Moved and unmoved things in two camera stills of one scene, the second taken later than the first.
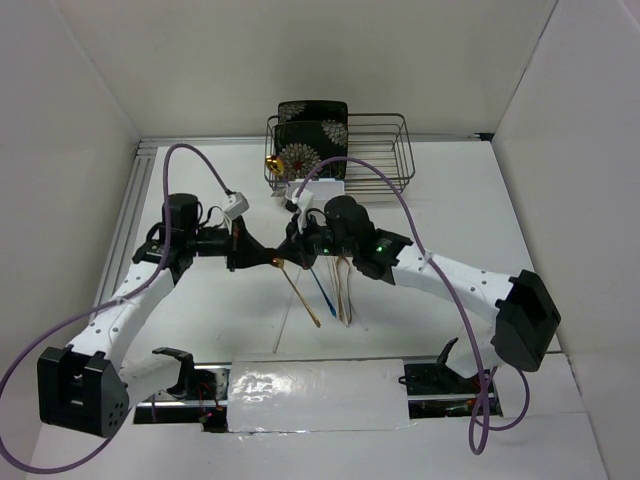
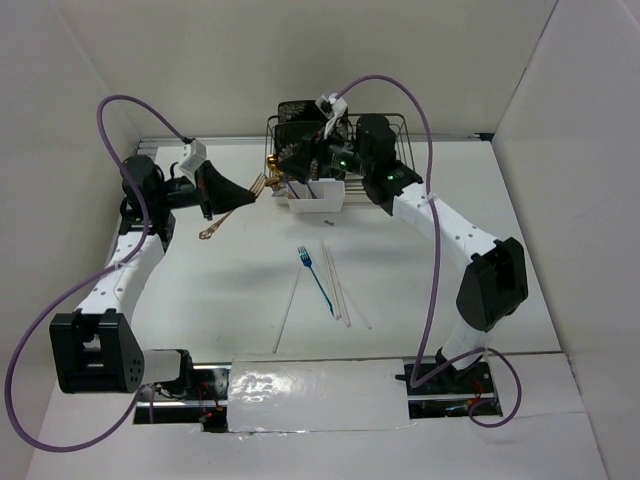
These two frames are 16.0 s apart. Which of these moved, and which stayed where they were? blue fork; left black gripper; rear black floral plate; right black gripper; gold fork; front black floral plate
Moved: right black gripper; left black gripper; gold fork
Stayed: front black floral plate; rear black floral plate; blue fork
